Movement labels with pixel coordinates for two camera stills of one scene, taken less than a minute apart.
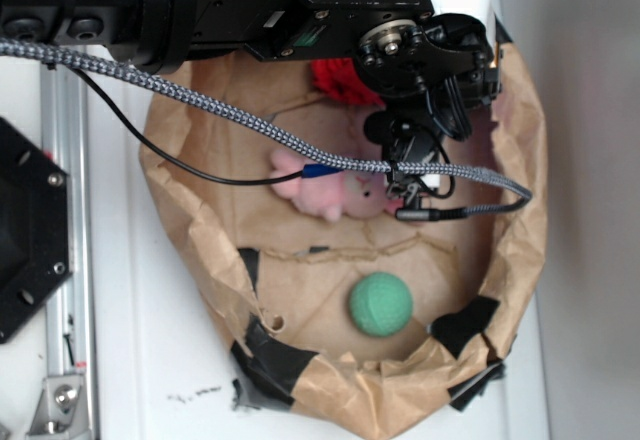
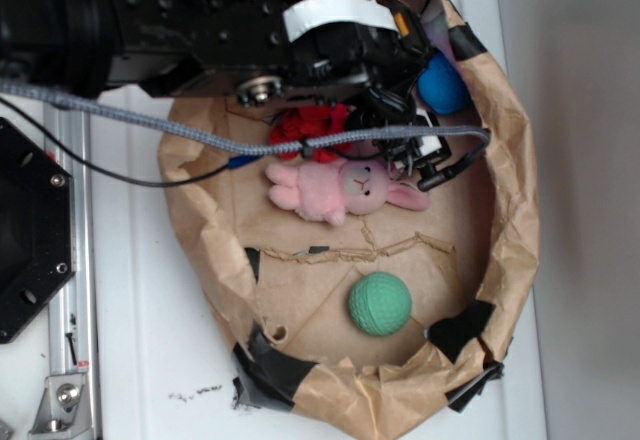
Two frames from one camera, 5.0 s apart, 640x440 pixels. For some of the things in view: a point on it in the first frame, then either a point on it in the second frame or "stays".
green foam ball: x=380 y=304 stays
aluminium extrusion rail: x=66 y=402 stays
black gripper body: x=432 y=54 → x=337 y=45
